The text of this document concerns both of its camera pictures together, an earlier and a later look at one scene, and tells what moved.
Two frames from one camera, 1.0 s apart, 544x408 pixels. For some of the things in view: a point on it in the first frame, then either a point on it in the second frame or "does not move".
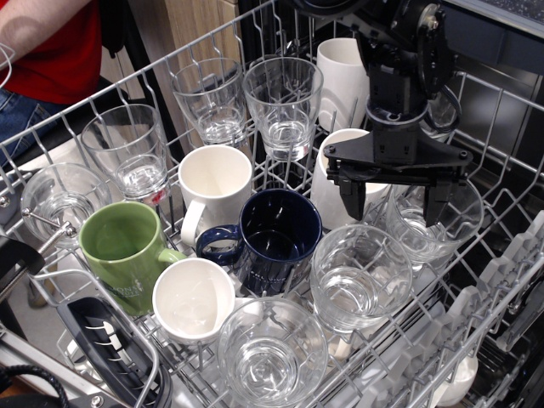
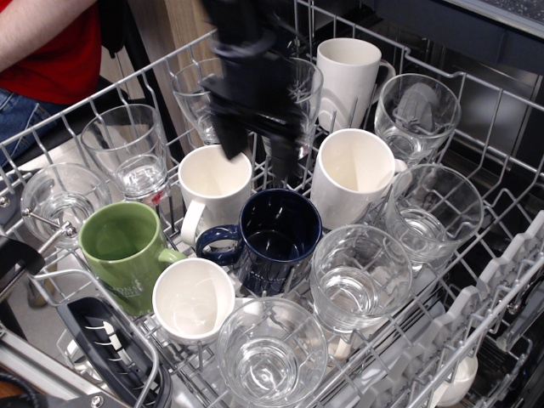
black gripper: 396,151 -> 257,77
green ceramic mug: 121,241 does not move
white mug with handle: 215,182 does not move
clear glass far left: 54,199 does not move
